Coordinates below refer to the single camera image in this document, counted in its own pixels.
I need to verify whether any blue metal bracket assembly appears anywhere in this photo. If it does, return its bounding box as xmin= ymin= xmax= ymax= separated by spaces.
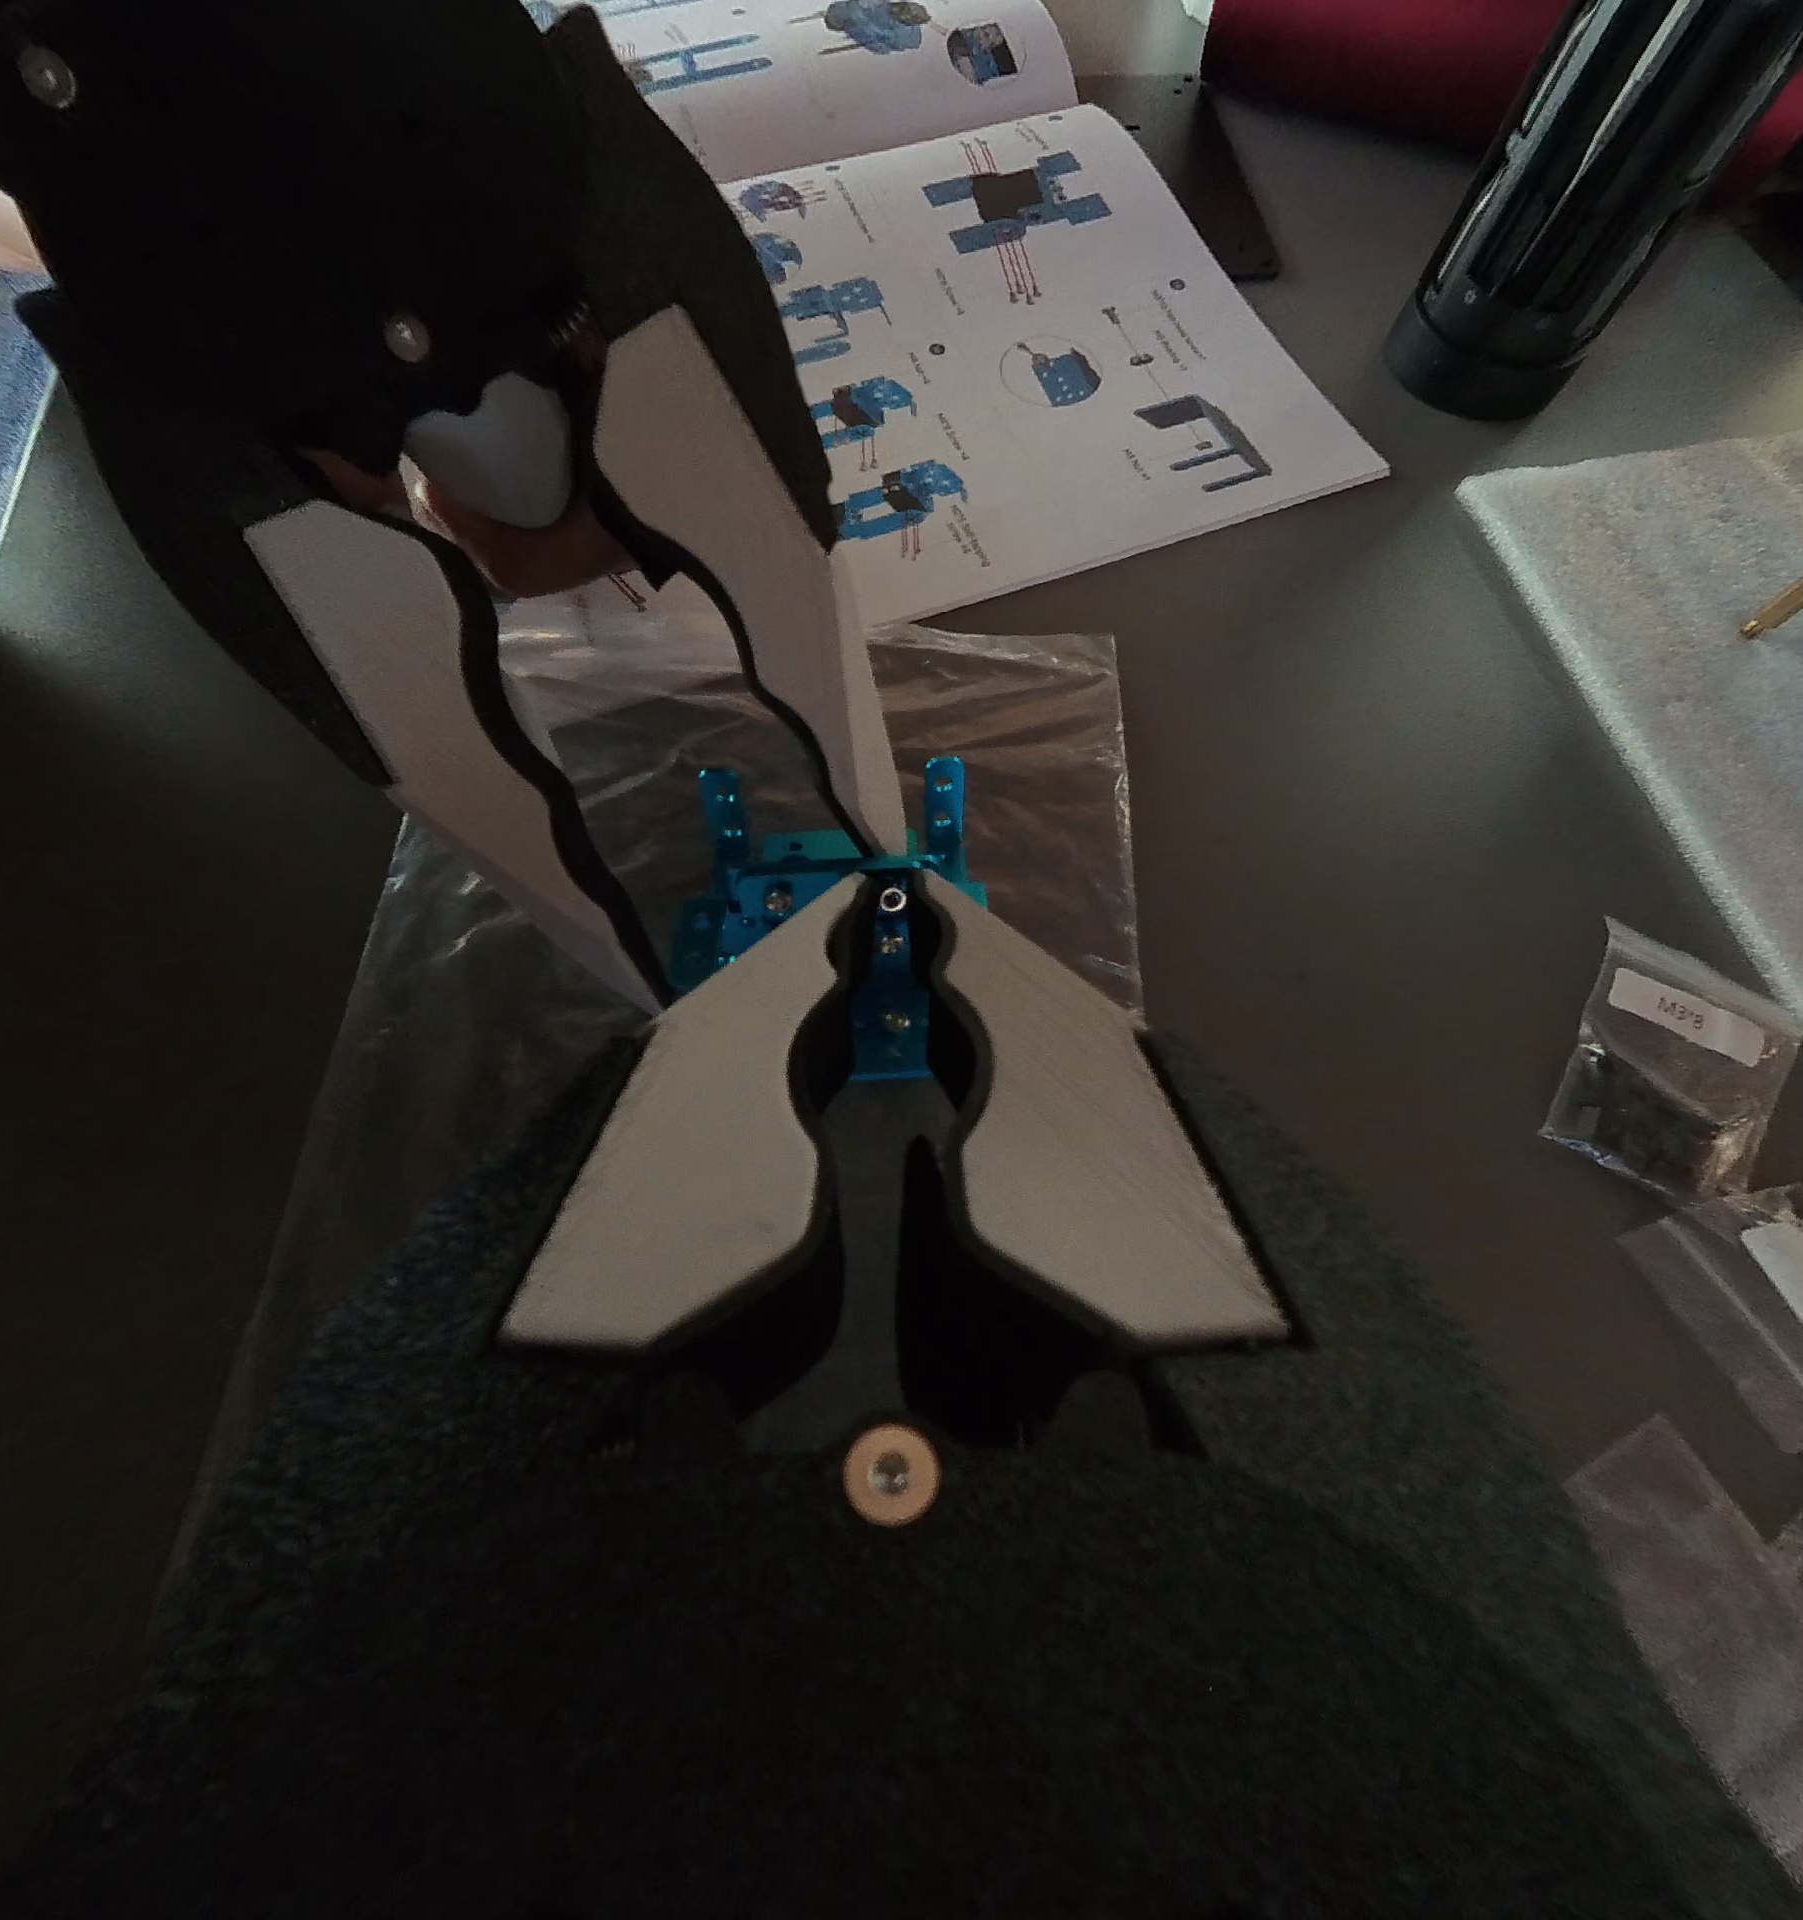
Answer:
xmin=660 ymin=756 xmax=993 ymax=1090

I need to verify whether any pile of small screw bags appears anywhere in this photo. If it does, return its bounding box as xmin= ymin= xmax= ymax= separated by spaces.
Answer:
xmin=1537 ymin=915 xmax=1803 ymax=1697

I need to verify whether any person's left hand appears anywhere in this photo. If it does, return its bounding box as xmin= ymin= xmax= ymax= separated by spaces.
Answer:
xmin=404 ymin=478 xmax=651 ymax=597

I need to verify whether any black metal plate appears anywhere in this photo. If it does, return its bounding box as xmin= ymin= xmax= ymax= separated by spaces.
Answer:
xmin=1117 ymin=82 xmax=1287 ymax=287

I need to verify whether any black tumbler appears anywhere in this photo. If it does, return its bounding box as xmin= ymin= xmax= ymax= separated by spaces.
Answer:
xmin=1384 ymin=0 xmax=1803 ymax=423

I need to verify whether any dark red case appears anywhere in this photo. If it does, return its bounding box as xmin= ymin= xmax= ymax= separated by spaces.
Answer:
xmin=1209 ymin=0 xmax=1803 ymax=218

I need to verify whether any open instruction manual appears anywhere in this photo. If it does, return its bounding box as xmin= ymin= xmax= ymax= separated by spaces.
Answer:
xmin=518 ymin=0 xmax=1397 ymax=624

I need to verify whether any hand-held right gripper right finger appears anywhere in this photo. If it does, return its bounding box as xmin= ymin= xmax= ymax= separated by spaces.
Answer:
xmin=917 ymin=876 xmax=1292 ymax=1348

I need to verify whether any clear plastic bag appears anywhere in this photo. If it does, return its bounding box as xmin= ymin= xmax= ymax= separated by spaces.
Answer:
xmin=151 ymin=622 xmax=1142 ymax=1592

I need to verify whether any white foam sheet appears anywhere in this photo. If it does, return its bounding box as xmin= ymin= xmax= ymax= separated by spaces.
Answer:
xmin=1457 ymin=427 xmax=1803 ymax=1037

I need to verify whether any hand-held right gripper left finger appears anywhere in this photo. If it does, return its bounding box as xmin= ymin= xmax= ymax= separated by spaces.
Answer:
xmin=497 ymin=876 xmax=886 ymax=1360

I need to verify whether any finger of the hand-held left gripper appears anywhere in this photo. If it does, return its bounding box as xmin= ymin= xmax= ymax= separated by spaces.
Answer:
xmin=246 ymin=499 xmax=672 ymax=1025
xmin=598 ymin=308 xmax=905 ymax=861

